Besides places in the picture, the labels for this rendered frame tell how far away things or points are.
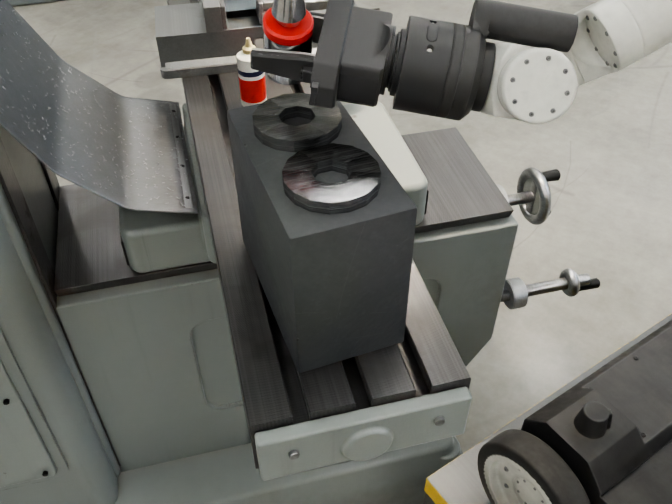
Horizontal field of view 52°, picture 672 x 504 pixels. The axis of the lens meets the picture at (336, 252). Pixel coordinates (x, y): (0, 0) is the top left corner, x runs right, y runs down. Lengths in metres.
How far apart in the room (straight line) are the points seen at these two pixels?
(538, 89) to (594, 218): 1.83
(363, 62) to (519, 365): 1.40
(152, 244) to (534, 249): 1.46
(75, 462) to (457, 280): 0.77
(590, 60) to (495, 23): 0.11
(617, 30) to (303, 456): 0.50
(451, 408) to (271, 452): 0.19
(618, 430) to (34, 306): 0.88
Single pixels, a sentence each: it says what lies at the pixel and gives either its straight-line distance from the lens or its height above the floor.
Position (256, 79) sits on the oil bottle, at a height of 0.97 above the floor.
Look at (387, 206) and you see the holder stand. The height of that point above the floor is 1.11.
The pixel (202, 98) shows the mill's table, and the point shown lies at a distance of 1.15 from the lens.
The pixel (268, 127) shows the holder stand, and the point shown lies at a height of 1.12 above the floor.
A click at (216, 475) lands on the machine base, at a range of 1.50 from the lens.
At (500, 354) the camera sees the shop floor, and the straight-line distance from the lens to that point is 1.96.
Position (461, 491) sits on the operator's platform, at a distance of 1.25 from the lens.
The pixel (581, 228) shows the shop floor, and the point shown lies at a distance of 2.41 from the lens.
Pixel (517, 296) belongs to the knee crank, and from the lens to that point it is 1.38.
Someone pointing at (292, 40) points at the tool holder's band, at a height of 1.21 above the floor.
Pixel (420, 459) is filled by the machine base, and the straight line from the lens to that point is 1.53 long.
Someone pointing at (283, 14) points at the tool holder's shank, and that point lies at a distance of 0.65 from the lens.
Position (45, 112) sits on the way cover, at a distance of 1.08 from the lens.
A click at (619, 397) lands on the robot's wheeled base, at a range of 1.19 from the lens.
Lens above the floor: 1.49
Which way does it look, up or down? 43 degrees down
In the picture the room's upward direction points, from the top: straight up
